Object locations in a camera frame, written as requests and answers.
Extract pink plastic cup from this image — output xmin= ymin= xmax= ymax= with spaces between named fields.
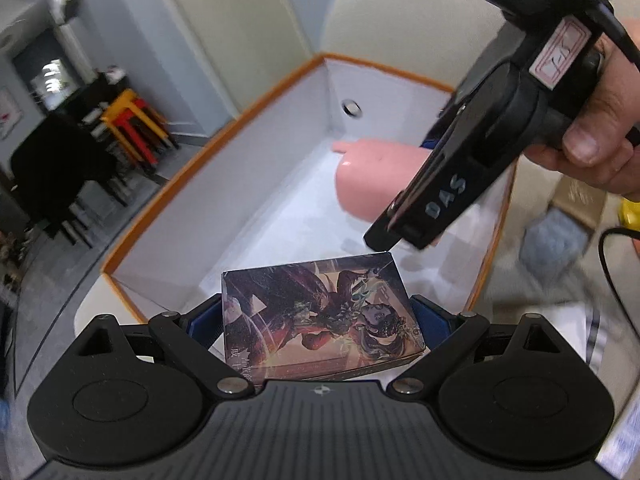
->
xmin=331 ymin=138 xmax=431 ymax=230

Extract illustrated card box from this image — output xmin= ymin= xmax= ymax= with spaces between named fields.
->
xmin=221 ymin=252 xmax=427 ymax=386

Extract person right hand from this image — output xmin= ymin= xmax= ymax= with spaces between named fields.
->
xmin=524 ymin=36 xmax=640 ymax=203

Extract grey fuzzy item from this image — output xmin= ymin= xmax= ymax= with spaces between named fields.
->
xmin=520 ymin=207 xmax=590 ymax=282

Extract orange white storage box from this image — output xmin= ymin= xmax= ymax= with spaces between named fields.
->
xmin=101 ymin=52 xmax=518 ymax=326

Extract cream sofa cushion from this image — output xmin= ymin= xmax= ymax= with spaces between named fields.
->
xmin=74 ymin=159 xmax=639 ymax=416

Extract cream sofa armrest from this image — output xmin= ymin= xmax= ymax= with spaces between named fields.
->
xmin=322 ymin=0 xmax=525 ymax=98

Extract yellow object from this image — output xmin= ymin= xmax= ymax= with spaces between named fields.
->
xmin=618 ymin=198 xmax=640 ymax=231

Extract yellow red stacked stools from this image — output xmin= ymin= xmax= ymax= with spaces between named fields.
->
xmin=101 ymin=88 xmax=179 ymax=172

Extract black dining chair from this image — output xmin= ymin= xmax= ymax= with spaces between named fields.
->
xmin=10 ymin=113 xmax=127 ymax=243

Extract cream door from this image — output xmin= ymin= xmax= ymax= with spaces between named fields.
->
xmin=165 ymin=0 xmax=314 ymax=115

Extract black cable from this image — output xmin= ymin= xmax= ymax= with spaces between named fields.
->
xmin=598 ymin=226 xmax=640 ymax=346

